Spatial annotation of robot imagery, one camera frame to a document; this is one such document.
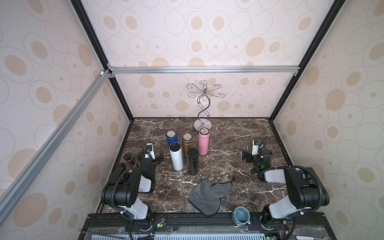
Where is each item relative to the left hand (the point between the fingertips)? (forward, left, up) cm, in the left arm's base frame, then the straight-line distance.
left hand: (155, 146), depth 89 cm
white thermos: (-9, -14, +10) cm, 19 cm away
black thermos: (-12, -22, +5) cm, 26 cm away
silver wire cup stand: (+29, -30, -9) cm, 43 cm away
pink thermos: (+2, -29, +9) cm, 30 cm away
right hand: (+2, -63, -5) cm, 64 cm away
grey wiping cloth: (-26, -30, -8) cm, 41 cm away
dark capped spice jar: (-7, +15, -2) cm, 17 cm away
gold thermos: (-2, -19, +9) cm, 21 cm away
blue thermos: (+1, -10, +9) cm, 14 cm away
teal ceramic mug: (-35, -47, -11) cm, 60 cm away
